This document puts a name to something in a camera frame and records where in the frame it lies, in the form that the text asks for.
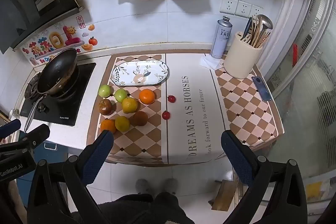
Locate brown round fruit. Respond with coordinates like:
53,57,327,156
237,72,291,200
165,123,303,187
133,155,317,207
131,111,149,127

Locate red-brown apple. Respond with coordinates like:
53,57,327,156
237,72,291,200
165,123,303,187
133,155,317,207
98,99,114,116

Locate oval floral plate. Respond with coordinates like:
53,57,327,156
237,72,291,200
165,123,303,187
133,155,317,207
110,60,169,87

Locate glass sliding door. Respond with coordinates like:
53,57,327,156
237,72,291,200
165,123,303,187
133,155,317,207
262,0,336,210

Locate small wooden stool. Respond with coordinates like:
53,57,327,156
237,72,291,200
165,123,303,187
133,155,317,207
211,179,245,212

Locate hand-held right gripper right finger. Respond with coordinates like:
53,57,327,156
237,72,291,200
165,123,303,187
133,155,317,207
220,130,309,224

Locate black gas stove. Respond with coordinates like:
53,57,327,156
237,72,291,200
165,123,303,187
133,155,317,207
20,62,96,127

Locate dark blue smartphone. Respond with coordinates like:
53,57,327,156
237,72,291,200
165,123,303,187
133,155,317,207
251,76,272,102

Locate black handled utensil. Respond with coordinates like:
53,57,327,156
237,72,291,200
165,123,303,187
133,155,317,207
243,17,254,40

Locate white paper tissue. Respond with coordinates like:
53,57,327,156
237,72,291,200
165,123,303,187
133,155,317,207
199,54,224,70

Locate green apple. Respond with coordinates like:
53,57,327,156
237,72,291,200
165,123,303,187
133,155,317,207
114,89,129,103
98,85,111,98

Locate orange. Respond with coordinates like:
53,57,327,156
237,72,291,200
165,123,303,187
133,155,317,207
100,119,117,135
139,89,156,105

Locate red handle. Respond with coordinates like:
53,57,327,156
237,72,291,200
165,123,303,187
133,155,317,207
292,43,299,67

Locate metal ladle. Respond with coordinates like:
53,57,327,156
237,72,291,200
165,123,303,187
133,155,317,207
255,14,274,42

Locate black wok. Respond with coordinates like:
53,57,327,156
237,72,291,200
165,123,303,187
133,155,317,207
24,48,79,133

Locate black range hood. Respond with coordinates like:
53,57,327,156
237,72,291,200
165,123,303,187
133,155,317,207
0,0,82,54

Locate blue cabinet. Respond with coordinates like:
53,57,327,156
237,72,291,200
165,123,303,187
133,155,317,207
16,132,69,205

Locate yellow citrus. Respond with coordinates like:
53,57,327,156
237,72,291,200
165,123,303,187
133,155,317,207
122,97,139,114
115,116,131,132

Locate grey slipper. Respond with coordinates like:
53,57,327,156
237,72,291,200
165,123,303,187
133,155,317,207
164,178,179,194
135,179,150,194

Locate bundle of wooden chopsticks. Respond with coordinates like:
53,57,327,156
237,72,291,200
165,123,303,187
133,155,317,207
248,15,271,48

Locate white blue spray can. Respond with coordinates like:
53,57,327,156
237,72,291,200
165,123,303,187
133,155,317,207
211,16,234,60

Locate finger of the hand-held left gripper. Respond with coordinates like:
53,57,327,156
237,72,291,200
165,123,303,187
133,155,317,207
0,119,21,138
0,124,50,154

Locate white wall socket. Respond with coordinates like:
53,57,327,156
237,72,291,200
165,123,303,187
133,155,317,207
251,4,264,20
235,0,253,18
220,0,238,15

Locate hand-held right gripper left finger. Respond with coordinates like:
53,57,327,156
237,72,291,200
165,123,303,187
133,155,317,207
28,130,115,224

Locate person's dark trousers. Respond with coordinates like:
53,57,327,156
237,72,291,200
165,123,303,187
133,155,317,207
97,193,200,224

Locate colourful wall sticker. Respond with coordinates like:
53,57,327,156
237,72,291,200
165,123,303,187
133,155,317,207
21,15,99,66

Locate yellow packet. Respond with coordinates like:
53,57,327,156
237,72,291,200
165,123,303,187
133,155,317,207
305,181,326,199

